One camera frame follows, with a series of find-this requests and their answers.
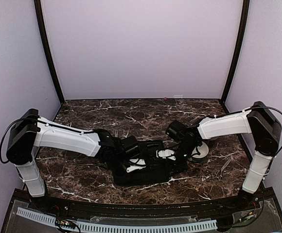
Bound black zippered tool case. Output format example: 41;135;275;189
108;140;171;186

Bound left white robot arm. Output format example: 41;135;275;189
0;109;149;212

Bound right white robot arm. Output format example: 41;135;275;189
156;101;282;211

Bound white and teal bowl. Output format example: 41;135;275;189
188;142;209;163

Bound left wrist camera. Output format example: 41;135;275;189
122;136;140;156

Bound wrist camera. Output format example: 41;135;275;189
122;136;140;156
166;120;187;142

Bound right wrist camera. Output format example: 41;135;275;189
166;120;187;142

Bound white slotted cable duct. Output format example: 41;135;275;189
16;207;218;233

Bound black front rail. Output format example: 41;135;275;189
1;188;282;233

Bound right black frame post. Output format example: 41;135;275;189
220;0;250;105

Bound black frame post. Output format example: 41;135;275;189
33;0;65;102
220;0;250;105

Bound left black frame post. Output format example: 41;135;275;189
33;0;65;102

